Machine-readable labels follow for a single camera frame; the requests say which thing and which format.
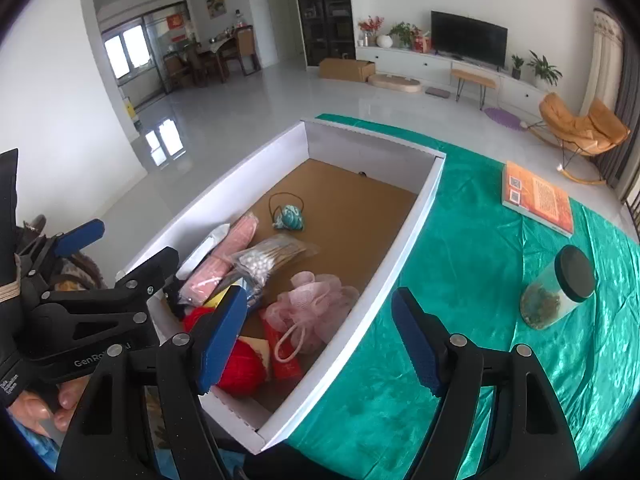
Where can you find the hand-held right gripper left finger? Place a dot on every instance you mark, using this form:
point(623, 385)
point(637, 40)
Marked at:
point(222, 340)

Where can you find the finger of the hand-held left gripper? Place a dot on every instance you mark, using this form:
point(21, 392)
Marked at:
point(150, 267)
point(80, 237)

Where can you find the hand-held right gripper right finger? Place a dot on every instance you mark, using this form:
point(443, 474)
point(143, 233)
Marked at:
point(417, 345)

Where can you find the red fuzzy ball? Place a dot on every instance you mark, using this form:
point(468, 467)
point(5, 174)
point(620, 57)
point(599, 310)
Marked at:
point(242, 367)

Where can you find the blue yellow garbage bag roll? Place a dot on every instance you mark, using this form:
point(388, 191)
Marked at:
point(217, 297)

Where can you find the red snack packet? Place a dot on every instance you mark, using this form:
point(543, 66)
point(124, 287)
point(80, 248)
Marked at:
point(285, 367)

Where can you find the pink face mask pack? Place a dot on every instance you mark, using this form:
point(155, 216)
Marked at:
point(220, 255)

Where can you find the pink mesh bath sponge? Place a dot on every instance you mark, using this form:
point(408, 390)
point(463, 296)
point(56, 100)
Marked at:
point(310, 300)

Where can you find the cotton swab pack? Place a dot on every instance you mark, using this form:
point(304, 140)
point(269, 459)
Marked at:
point(270, 255)

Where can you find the white cardboard box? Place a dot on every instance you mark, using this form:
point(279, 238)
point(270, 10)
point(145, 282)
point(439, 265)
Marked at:
point(350, 210)

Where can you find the person's left hand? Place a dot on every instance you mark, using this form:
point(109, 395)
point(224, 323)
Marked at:
point(35, 405)

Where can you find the clear jar black lid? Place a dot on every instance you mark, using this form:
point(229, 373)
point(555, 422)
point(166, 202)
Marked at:
point(550, 295)

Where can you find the orange book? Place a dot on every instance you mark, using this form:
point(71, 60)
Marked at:
point(537, 197)

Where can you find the wooden dining table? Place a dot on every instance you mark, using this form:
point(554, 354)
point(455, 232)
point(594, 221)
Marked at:
point(220, 47)

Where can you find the wooden dining chair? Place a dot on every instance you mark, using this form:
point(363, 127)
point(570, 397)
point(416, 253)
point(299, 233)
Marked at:
point(246, 45)

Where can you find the purple round mat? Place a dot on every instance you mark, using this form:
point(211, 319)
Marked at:
point(502, 117)

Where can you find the grey floor scale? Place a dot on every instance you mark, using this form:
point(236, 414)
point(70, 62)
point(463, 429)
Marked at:
point(437, 92)

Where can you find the beige pet bed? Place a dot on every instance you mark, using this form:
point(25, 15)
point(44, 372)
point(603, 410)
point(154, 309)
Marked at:
point(395, 82)

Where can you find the orange rocking chair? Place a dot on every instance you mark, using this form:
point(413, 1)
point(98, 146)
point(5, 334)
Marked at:
point(575, 120)

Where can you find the wooden bench with metal legs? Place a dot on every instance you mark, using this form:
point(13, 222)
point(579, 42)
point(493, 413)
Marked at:
point(475, 76)

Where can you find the brown cardboard box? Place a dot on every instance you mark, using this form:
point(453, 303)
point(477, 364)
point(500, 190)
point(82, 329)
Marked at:
point(345, 69)

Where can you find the white door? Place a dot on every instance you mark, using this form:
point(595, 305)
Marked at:
point(277, 15)

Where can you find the small green potted plant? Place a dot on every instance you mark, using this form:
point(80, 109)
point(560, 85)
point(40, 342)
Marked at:
point(517, 65)

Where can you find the red white box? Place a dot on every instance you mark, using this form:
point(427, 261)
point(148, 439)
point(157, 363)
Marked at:
point(422, 42)

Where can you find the grey curtain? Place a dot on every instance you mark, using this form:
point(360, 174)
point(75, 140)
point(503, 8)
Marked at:
point(627, 125)

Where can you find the large green potted plant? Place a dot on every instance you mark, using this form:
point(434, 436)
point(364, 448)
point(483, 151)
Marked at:
point(542, 67)

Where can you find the white round vase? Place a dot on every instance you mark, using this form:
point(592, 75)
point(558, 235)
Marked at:
point(384, 41)

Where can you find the black display cabinet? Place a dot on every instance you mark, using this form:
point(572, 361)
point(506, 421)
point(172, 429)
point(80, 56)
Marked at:
point(322, 10)

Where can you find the black television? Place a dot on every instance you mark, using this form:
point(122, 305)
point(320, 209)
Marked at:
point(467, 37)

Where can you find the bushy green potted plant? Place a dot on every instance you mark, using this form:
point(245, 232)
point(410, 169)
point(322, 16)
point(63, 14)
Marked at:
point(402, 32)

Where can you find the red flowers in vase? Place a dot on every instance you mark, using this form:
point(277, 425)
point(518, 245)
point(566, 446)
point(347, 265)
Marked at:
point(371, 25)

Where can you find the covered standing air conditioner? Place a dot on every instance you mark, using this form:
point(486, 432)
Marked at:
point(602, 60)

